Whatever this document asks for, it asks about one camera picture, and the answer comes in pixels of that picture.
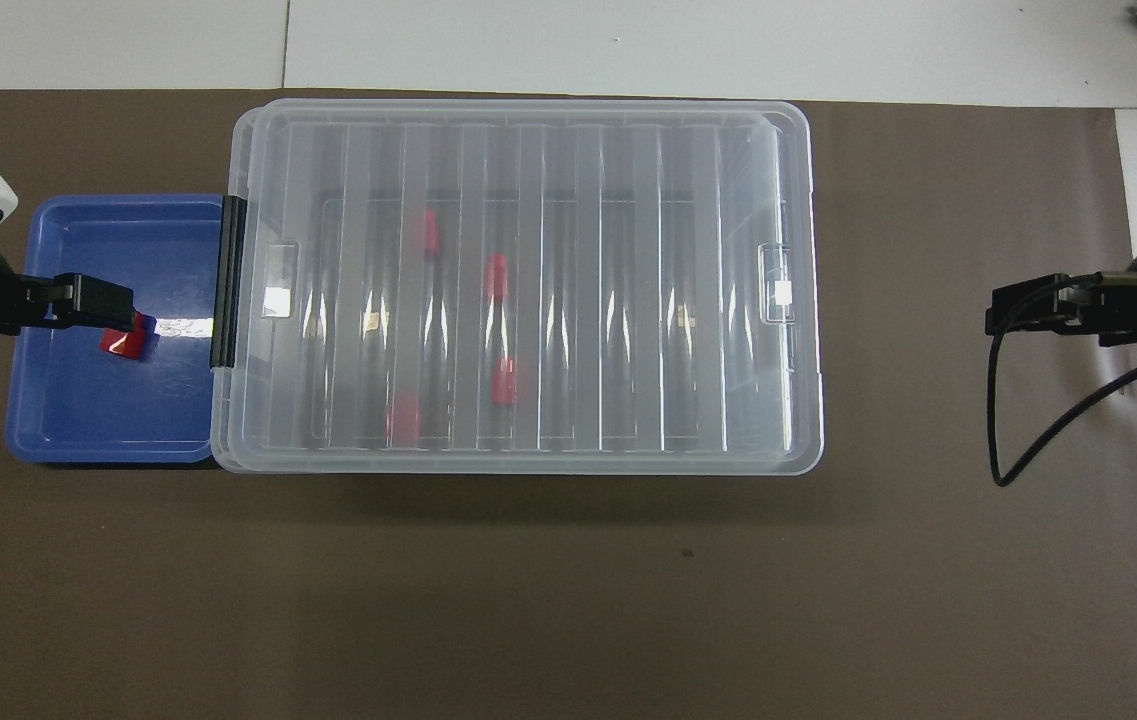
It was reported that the blue plastic tray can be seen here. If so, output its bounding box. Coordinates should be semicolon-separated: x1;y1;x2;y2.
5;193;231;468

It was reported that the clear plastic box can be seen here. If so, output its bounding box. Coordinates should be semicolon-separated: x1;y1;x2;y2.
211;98;826;477

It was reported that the clear plastic box lid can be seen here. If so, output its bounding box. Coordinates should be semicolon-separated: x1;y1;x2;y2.
228;98;815;459

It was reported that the black cable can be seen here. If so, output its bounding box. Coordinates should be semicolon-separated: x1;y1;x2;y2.
989;271;1137;489

